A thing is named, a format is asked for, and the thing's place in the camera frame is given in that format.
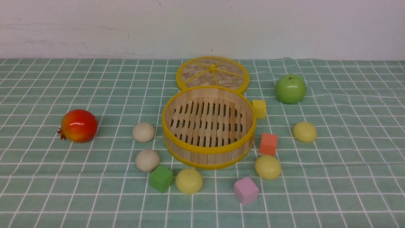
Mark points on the white bun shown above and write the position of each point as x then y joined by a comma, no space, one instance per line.
147,160
143,132

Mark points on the yellow bun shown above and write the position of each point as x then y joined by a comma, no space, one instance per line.
268,167
189,181
305,132

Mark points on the bamboo steamer tray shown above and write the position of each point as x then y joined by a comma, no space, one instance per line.
208,127

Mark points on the woven bamboo steamer lid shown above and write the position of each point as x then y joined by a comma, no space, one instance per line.
213,71

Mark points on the yellow cube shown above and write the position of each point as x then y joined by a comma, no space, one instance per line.
259,107

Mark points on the orange cube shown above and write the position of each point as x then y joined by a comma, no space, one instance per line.
268,144

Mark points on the green cube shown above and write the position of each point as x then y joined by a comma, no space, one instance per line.
161,178

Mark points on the pink cube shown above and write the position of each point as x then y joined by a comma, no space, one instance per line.
246,190

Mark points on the green apple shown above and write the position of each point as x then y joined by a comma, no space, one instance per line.
290,89

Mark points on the red pomegranate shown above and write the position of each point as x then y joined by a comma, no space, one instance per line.
79,126

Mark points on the green checkered tablecloth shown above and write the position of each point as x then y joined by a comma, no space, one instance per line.
351,176

